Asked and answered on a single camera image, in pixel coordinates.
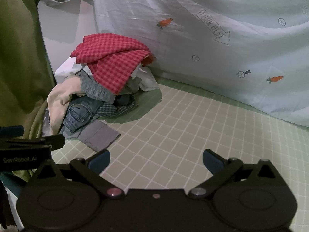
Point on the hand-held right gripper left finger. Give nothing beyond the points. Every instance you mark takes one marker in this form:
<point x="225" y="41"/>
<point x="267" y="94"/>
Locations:
<point x="101" y="161"/>

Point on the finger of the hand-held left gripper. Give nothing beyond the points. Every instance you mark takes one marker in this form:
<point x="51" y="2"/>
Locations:
<point x="10" y="131"/>
<point x="56" y="140"/>

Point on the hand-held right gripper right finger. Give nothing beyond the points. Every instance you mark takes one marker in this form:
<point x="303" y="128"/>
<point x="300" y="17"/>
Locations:
<point x="212" y="162"/>

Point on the red checked cloth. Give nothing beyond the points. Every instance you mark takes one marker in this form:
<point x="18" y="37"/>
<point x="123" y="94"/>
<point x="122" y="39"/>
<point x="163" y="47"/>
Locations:
<point x="111" y="60"/>

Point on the grey folded pants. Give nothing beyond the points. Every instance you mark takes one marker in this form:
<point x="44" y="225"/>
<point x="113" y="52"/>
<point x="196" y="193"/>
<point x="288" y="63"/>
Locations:
<point x="99" y="135"/>

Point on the blue denim shorts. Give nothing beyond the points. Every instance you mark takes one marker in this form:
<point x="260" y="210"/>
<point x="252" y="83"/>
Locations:
<point x="77" y="116"/>

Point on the cream garment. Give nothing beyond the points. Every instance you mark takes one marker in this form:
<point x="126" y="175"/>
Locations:
<point x="58" y="101"/>

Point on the green checked bed sheet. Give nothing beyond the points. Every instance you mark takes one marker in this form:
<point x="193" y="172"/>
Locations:
<point x="181" y="125"/>

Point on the blue gingham shirt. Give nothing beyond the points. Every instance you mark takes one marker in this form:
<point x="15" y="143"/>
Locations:
<point x="113" y="110"/>

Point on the grey striped garment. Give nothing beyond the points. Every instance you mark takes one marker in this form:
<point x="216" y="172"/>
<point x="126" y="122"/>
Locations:
<point x="96" y="89"/>

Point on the green curtain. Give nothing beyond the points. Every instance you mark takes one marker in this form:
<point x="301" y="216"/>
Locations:
<point x="19" y="53"/>

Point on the grey-green garment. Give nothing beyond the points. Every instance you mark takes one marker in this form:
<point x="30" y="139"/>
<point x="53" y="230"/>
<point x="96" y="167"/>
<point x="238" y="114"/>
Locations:
<point x="131" y="84"/>

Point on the white garment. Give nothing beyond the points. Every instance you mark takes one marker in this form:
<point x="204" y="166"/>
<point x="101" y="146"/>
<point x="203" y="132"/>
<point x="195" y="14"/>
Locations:
<point x="147" y="82"/>

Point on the white mattress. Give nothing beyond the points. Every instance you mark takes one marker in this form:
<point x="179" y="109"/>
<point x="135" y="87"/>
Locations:
<point x="62" y="26"/>

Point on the light blue carrot print blanket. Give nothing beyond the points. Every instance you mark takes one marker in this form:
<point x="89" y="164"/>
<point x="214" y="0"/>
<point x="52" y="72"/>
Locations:
<point x="217" y="29"/>

